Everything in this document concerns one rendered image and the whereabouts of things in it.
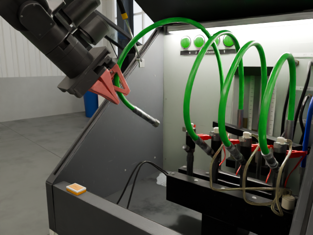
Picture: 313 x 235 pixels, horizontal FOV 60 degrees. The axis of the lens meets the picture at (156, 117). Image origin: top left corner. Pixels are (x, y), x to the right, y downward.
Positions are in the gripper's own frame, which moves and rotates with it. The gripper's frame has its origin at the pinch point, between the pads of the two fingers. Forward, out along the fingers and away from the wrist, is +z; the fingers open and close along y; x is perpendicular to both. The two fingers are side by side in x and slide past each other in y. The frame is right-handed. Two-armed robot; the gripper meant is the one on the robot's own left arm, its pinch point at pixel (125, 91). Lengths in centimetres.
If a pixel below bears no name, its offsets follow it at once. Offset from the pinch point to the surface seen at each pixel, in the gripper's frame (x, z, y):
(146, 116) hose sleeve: 1.1, 8.9, 3.8
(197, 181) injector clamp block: 5.5, 30.9, -0.8
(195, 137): -1.3, 19.5, -12.8
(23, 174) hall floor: 125, -39, 274
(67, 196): 31.9, 7.2, 4.9
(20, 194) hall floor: 125, -21, 220
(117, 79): -0.6, -3.8, -1.2
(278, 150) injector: -11.4, 35.4, -16.0
